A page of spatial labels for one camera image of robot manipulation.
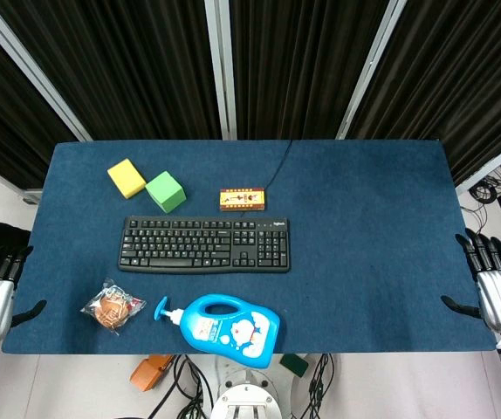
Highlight green foam cube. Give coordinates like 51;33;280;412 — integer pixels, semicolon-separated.
144;170;187;215

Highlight red yellow patterned small box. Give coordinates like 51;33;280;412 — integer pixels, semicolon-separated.
219;188;267;213

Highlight blue felt table mat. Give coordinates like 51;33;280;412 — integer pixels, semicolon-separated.
0;139;497;355

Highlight blue cartoon pump bottle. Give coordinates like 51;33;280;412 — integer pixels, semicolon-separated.
154;293;281;370

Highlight black pleated curtain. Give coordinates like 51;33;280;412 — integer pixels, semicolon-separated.
0;0;501;189

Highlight black keyboard cable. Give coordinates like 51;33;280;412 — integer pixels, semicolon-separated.
237;139;294;220

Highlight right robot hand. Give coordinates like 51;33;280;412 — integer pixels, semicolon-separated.
440;227;501;335

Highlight black floor cables bundle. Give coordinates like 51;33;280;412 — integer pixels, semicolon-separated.
145;354;216;419

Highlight tangled cables with plugs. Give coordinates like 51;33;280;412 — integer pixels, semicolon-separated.
462;165;501;237

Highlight white curtain frame post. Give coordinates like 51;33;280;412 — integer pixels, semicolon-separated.
203;0;237;141
0;8;93;141
336;0;405;141
454;130;501;196

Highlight dark green pedal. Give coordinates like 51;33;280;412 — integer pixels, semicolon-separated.
279;354;311;378

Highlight black Logitech keyboard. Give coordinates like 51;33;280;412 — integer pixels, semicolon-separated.
117;215;292;276

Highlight packaged round pastry snack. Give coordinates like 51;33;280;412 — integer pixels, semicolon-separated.
79;278;148;337

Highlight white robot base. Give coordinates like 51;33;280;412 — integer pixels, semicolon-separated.
209;354;300;419

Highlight yellow foam block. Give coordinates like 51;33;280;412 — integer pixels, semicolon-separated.
106;158;148;200

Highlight orange pedal box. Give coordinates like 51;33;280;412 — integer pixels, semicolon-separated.
129;354;175;393

